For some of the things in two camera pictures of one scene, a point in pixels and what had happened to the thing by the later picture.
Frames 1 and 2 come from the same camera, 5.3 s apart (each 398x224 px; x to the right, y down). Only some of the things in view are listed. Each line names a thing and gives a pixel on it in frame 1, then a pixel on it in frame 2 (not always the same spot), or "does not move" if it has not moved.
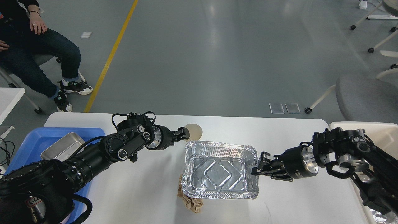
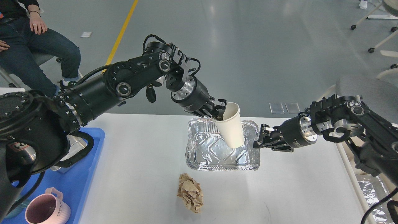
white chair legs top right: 390,53 does not move
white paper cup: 195,132 → 230,128
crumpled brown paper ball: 194,204 does not move
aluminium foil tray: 219,170 → 206,149
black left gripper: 161,137 → 194,97
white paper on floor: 86,34 does not move
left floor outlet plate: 276,108 does not move
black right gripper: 299,162 → 295,133
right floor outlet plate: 293,108 does not move
